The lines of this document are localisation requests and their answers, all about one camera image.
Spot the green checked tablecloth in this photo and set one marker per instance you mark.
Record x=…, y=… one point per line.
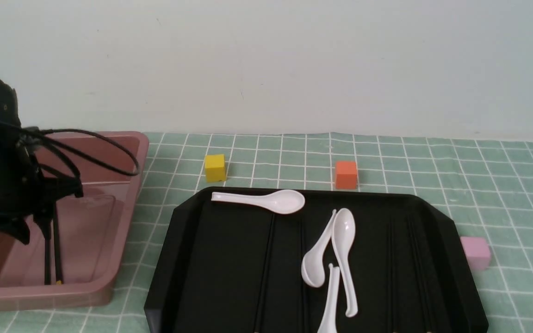
x=485, y=186

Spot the pink cube block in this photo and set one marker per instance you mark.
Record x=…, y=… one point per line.
x=477, y=252

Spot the white spoon at bottom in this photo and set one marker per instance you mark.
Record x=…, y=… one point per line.
x=328, y=320

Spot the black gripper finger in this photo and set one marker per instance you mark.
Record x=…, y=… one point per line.
x=45, y=219

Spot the pink plastic bin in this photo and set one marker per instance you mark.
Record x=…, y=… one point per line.
x=93, y=231

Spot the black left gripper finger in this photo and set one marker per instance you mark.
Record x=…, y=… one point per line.
x=16, y=227

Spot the white spoon middle right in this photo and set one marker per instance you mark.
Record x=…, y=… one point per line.
x=343, y=235

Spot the black plastic tray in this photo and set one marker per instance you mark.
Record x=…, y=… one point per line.
x=234, y=268

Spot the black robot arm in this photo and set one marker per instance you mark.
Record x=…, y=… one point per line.
x=9, y=117

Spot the white spoon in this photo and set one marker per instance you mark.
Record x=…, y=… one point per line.
x=283, y=202
x=328, y=320
x=312, y=267
x=343, y=235

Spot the orange cube block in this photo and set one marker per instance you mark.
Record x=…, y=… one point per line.
x=346, y=175

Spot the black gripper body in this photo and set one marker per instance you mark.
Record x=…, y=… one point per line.
x=26, y=186

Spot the white spoon at top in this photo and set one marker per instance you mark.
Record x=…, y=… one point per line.
x=283, y=202

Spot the white spoon middle left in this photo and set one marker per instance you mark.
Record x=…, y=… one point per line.
x=312, y=267

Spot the yellow cube block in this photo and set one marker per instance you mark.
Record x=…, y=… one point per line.
x=215, y=168

